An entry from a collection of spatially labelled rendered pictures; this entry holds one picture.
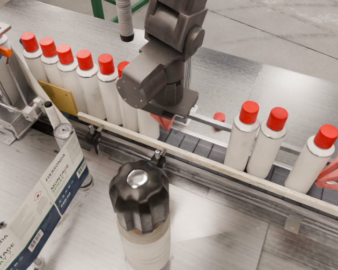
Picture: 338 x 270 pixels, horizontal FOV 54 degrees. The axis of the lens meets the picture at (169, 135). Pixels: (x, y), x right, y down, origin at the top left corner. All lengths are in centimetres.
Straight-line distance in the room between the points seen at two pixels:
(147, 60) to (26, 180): 46
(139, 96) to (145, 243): 22
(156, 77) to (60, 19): 93
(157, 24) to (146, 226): 28
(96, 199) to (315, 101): 70
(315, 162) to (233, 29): 223
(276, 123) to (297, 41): 220
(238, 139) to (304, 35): 228
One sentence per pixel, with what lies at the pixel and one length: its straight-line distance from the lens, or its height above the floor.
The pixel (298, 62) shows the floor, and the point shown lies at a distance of 262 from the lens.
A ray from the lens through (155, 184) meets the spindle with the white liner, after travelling 42.
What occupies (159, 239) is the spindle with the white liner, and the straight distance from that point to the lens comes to 52.
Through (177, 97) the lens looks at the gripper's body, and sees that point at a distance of 60.
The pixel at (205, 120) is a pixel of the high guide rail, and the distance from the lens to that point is 78.
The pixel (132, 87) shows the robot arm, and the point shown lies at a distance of 50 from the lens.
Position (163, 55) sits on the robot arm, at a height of 123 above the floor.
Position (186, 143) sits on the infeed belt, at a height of 88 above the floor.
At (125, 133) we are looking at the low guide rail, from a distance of 82.
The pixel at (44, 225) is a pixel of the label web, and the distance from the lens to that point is 67.
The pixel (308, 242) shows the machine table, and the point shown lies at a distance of 82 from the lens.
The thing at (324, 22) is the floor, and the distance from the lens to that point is 314.
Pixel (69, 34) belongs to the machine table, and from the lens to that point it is 131.
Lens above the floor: 154
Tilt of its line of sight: 51 degrees down
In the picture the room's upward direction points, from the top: straight up
